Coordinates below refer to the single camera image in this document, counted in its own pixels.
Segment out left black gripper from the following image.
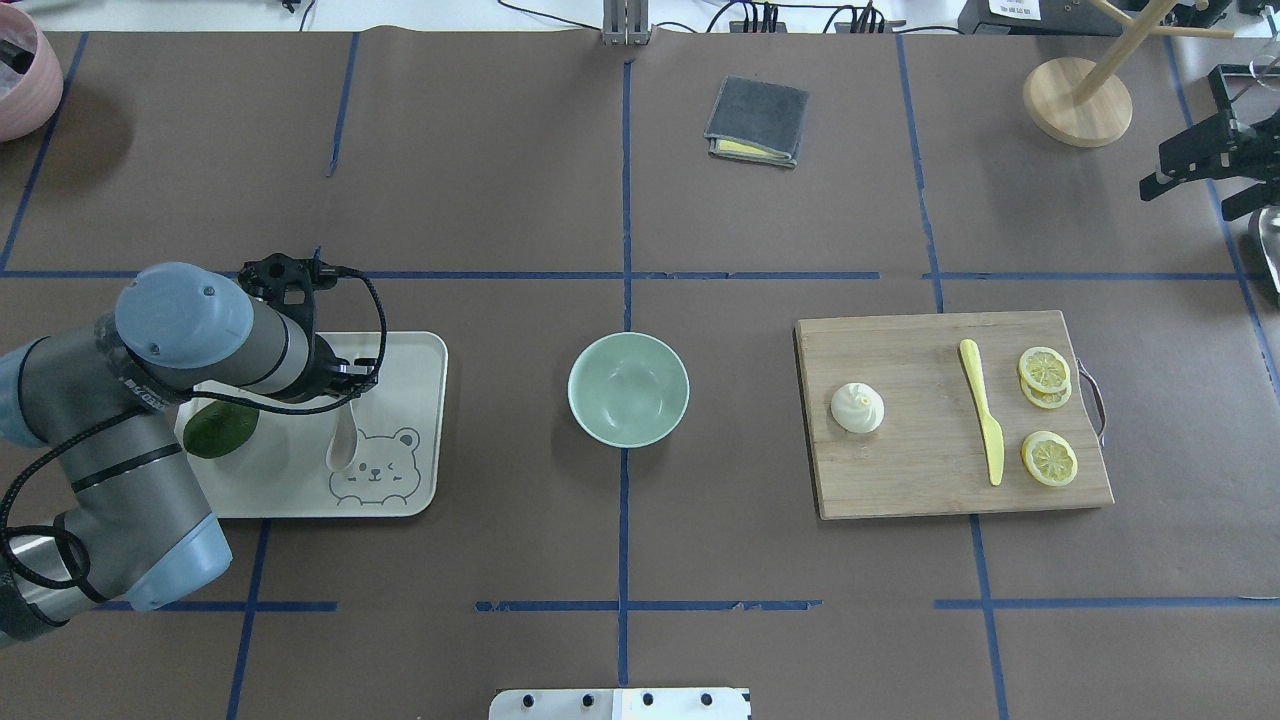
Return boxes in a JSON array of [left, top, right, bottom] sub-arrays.
[[237, 252, 381, 404]]

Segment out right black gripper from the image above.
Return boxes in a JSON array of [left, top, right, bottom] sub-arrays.
[[1139, 65, 1279, 222]]

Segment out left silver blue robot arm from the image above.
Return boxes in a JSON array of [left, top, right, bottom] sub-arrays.
[[1, 252, 381, 646]]

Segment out pink bowl with ice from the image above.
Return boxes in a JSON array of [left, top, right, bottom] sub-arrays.
[[1, 3, 64, 143]]

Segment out light green bowl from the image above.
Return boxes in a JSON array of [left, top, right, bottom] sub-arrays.
[[567, 332, 691, 448]]

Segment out steel scoop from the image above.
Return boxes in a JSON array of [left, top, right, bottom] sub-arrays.
[[1245, 205, 1279, 305]]

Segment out wooden mug tree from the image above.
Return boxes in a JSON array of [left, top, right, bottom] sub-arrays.
[[1021, 1, 1235, 149]]

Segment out green avocado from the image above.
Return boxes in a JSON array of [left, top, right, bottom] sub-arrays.
[[180, 400, 260, 459]]

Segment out white bear tray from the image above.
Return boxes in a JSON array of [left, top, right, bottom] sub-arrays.
[[189, 331, 448, 518]]

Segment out stacked lemon slices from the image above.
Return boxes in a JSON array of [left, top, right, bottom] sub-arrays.
[[1018, 346, 1073, 410]]

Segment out yellow plastic knife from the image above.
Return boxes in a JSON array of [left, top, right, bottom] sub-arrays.
[[957, 338, 1005, 487]]

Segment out lemon slice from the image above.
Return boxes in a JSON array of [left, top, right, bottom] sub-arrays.
[[1021, 430, 1078, 488]]

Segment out bamboo cutting board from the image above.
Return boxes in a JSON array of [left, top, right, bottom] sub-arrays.
[[795, 310, 1114, 520]]

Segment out grey yellow folded cloth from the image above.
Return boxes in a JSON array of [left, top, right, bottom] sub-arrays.
[[704, 76, 812, 169]]

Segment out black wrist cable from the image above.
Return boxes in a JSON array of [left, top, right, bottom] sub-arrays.
[[180, 263, 389, 416]]

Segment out aluminium frame post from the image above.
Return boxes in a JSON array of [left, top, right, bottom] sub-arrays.
[[600, 0, 652, 46]]

